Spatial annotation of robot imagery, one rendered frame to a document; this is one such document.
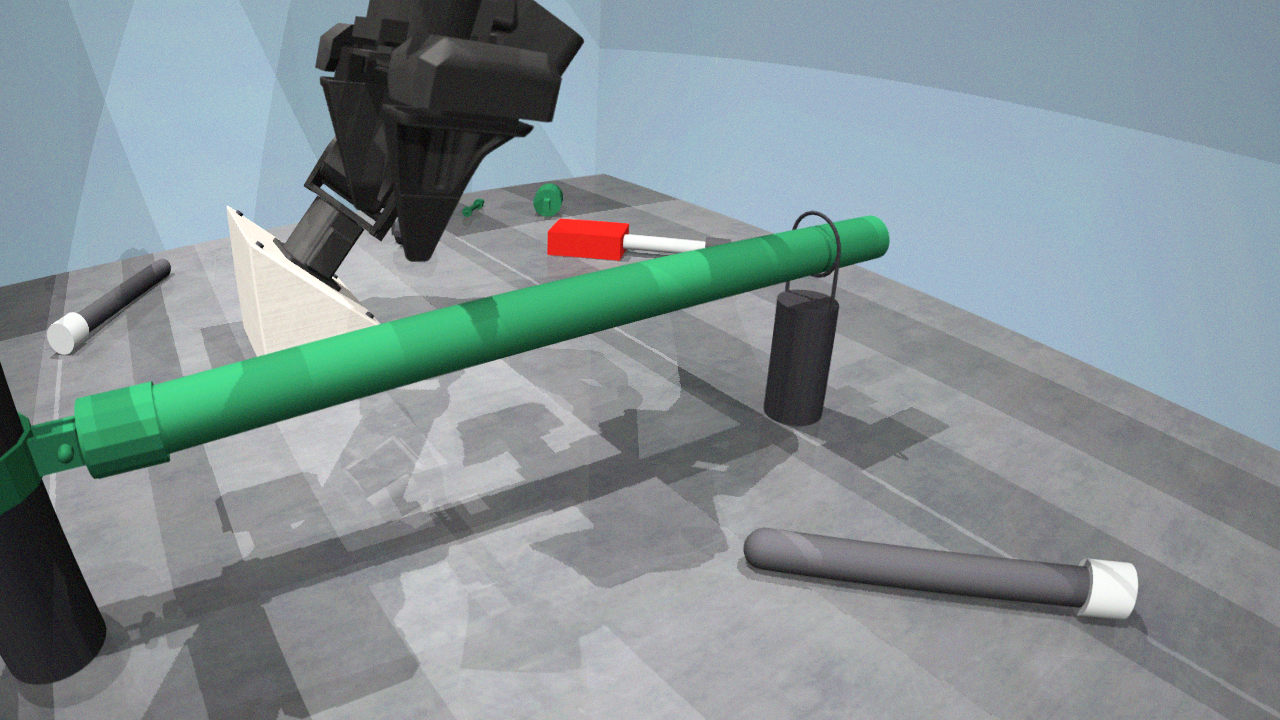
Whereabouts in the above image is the green open-top cup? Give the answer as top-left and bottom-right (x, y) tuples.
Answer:
(0, 380), (170, 515)

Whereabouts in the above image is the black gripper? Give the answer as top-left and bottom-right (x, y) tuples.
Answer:
(315, 0), (562, 263)

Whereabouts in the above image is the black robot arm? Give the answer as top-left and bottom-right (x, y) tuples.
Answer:
(273, 0), (584, 292)

